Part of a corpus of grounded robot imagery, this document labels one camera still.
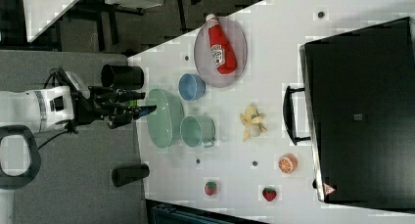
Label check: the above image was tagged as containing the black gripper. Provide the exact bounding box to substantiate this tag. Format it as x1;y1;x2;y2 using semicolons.
71;86;157;129

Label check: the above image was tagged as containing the red toy strawberry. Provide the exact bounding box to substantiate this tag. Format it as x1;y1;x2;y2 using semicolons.
262;187;277;202
205;181;217;196

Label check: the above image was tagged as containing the red ketchup bottle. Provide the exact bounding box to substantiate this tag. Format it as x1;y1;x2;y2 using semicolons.
206;14;237;75

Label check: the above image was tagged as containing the yellow peeled toy banana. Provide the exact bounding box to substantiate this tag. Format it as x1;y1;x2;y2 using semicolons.
240;105;267;142

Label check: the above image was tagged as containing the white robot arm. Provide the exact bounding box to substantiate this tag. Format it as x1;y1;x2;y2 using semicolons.
1;86;157;191

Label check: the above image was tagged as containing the purple plate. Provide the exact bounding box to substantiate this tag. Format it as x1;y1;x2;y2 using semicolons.
194;17;248;88

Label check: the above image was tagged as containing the green mug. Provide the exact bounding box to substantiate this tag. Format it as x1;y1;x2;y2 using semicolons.
180;115;215;148

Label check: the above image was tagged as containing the black toaster oven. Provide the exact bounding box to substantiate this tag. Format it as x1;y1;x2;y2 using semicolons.
299;17;415;213

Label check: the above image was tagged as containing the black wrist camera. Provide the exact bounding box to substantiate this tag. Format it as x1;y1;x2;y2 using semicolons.
66;71;90;99

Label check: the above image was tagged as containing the green perforated colander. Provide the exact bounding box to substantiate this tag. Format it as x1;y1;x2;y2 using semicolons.
146;89;184;149

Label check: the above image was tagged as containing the blue bowl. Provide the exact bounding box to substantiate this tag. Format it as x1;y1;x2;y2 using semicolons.
178;73;206;101

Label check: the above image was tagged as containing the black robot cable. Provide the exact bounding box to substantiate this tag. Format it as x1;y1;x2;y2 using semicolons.
36;67;79;151

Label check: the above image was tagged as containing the orange slice toy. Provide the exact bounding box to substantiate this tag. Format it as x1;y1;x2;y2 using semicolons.
278;154;298;174

